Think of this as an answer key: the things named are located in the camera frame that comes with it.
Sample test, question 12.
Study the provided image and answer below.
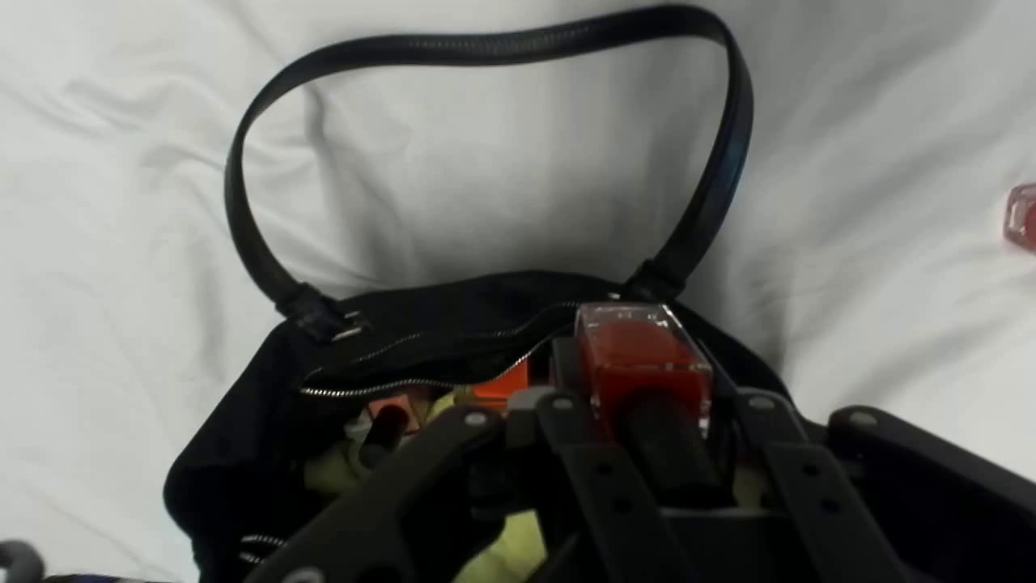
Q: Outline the yellow cloth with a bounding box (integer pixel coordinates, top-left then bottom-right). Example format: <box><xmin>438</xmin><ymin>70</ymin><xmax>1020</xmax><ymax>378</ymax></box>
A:
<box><xmin>302</xmin><ymin>386</ymin><xmax>563</xmax><ymax>583</ymax></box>

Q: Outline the nude beige nail polish bottle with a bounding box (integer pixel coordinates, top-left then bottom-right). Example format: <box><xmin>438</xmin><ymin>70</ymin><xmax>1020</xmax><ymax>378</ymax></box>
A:
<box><xmin>358</xmin><ymin>391</ymin><xmax>423</xmax><ymax>457</ymax></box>

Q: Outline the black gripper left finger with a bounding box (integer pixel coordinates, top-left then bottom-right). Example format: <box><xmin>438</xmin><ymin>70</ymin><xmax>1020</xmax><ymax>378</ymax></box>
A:
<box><xmin>242</xmin><ymin>388</ymin><xmax>699</xmax><ymax>583</ymax></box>

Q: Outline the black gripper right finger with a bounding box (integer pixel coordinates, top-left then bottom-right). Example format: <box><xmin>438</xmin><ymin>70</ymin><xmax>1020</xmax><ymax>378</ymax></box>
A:
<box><xmin>731</xmin><ymin>386</ymin><xmax>1036</xmax><ymax>583</ymax></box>

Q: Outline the orange-red nail polish bottle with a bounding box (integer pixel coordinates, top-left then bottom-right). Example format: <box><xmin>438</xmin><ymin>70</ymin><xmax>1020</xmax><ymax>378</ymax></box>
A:
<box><xmin>1000</xmin><ymin>183</ymin><xmax>1036</xmax><ymax>256</ymax></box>
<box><xmin>566</xmin><ymin>301</ymin><xmax>737</xmax><ymax>511</ymax></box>
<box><xmin>465</xmin><ymin>361</ymin><xmax>539</xmax><ymax>416</ymax></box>

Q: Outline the black handbag with strap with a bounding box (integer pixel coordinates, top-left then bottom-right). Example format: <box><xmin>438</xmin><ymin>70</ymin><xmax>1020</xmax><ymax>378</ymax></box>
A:
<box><xmin>160</xmin><ymin>2</ymin><xmax>822</xmax><ymax>583</ymax></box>

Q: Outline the white tablecloth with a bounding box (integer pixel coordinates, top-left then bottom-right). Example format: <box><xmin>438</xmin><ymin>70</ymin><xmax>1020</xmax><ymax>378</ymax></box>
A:
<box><xmin>0</xmin><ymin>0</ymin><xmax>1036</xmax><ymax>583</ymax></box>

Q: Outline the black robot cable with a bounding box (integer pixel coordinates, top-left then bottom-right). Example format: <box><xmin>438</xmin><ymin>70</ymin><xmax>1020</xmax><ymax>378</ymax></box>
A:
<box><xmin>0</xmin><ymin>537</ymin><xmax>50</xmax><ymax>583</ymax></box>

